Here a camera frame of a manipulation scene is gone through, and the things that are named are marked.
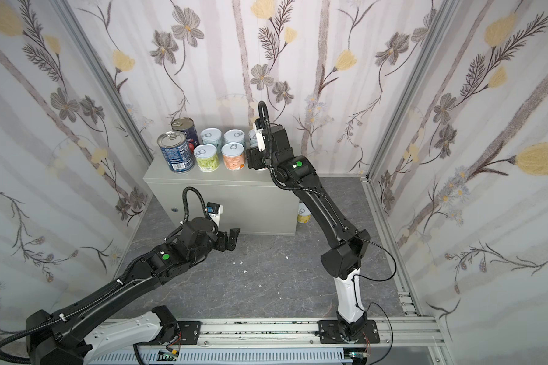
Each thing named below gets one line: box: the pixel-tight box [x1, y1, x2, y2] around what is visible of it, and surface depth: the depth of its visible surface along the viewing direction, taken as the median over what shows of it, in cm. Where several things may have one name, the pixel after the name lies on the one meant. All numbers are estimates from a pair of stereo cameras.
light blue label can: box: [200, 127, 223, 150], surface depth 80 cm
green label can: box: [193, 143, 220, 173], surface depth 74 cm
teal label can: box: [248, 129, 259, 150], surface depth 80 cm
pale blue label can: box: [223, 128, 246, 146], surface depth 80 cm
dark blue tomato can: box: [171, 117, 201, 155], surface depth 76 cm
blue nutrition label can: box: [156, 130, 195, 174], surface depth 71 cm
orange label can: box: [220, 142, 246, 172], surface depth 75 cm
